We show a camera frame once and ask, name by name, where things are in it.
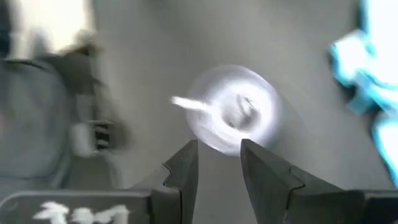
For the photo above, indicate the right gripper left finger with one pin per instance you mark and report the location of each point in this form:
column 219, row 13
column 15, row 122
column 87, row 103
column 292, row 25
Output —
column 186, row 174

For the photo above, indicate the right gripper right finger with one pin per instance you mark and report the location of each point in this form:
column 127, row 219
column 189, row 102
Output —
column 267, row 180

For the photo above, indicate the light blue cloth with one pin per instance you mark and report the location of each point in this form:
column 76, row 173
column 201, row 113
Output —
column 373, row 62

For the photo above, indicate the clear glass cup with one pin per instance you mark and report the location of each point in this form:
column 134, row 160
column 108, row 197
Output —
column 233, row 109

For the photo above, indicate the person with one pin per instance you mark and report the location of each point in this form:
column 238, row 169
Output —
column 31, row 124

